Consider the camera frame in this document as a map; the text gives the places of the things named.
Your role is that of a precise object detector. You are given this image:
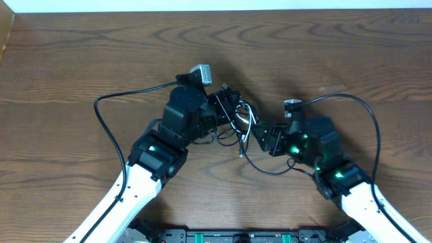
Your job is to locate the black usb cable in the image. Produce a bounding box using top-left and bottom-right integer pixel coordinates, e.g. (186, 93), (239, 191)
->
(192, 82), (298, 176)

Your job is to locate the white usb cable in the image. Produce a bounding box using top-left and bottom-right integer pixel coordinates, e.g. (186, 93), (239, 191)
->
(234, 101), (257, 142)

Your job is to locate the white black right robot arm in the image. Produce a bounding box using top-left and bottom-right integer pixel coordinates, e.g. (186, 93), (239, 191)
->
(252, 117), (427, 242)

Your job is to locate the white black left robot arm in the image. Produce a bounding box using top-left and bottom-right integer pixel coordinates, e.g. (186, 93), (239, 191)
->
(67, 85), (241, 242)

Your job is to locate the black right camera cable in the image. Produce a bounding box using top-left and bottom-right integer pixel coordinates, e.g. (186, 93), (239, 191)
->
(293, 93), (411, 243)

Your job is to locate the black camera cable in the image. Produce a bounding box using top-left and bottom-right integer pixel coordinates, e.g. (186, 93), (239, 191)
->
(293, 93), (411, 243)
(77, 80), (180, 243)

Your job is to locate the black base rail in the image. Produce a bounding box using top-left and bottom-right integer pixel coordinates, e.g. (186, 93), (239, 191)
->
(156, 229), (340, 243)

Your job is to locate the black left camera cable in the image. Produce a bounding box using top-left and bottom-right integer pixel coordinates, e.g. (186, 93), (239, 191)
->
(77, 80), (180, 243)

